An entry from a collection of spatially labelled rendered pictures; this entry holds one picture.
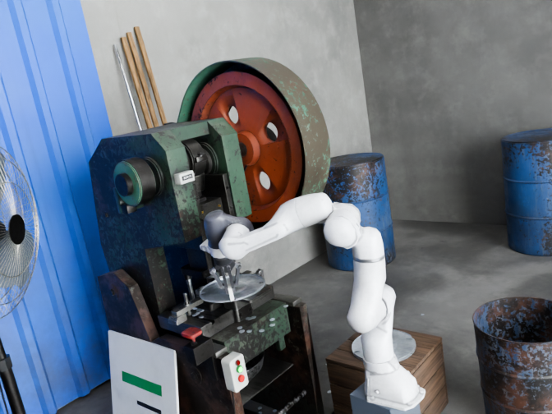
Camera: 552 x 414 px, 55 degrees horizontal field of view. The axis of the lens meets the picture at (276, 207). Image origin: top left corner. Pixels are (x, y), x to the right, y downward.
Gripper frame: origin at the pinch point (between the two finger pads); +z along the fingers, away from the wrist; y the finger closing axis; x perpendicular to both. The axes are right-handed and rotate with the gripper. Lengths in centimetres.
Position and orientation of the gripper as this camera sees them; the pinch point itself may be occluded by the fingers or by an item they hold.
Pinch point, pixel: (231, 292)
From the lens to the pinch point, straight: 219.1
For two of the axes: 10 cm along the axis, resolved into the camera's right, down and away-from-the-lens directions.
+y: 9.8, -1.9, 0.7
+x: -1.6, -5.1, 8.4
